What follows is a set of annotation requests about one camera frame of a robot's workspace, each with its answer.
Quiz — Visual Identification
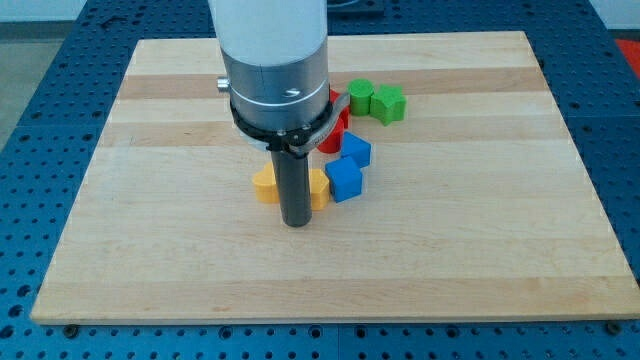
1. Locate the red block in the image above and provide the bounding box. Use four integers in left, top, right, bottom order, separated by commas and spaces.
318, 106, 350, 154

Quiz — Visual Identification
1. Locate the blue cube front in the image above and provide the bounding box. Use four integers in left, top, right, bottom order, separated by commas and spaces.
325, 157, 363, 203

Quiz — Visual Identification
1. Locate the yellow heart block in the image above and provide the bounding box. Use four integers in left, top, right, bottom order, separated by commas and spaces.
252, 162, 279, 204

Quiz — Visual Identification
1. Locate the blue cube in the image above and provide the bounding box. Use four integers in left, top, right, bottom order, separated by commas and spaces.
325, 157, 363, 203
340, 132, 372, 168

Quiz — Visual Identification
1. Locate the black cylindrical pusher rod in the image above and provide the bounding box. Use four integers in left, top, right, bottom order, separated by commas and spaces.
271, 151, 312, 227

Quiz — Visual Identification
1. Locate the green cylinder block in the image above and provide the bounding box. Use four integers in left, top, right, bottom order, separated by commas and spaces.
347, 78, 374, 116

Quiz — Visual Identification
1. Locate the black clamp ring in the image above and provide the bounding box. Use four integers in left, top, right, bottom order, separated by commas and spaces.
229, 99, 334, 160

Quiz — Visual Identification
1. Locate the grey cable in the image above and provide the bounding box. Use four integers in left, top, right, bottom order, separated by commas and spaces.
288, 92, 352, 156

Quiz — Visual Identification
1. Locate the yellow pentagon block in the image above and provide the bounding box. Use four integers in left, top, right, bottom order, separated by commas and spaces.
309, 169, 331, 211

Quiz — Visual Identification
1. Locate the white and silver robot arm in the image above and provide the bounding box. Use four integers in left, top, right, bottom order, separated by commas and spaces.
209, 0, 337, 227

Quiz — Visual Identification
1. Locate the blue cube rear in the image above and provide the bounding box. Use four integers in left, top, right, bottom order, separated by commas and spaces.
340, 132, 372, 168

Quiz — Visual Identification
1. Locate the green star block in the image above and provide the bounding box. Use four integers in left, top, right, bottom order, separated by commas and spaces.
370, 84, 407, 126

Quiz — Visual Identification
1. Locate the light wooden board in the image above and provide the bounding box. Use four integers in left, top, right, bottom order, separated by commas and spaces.
31, 31, 639, 325

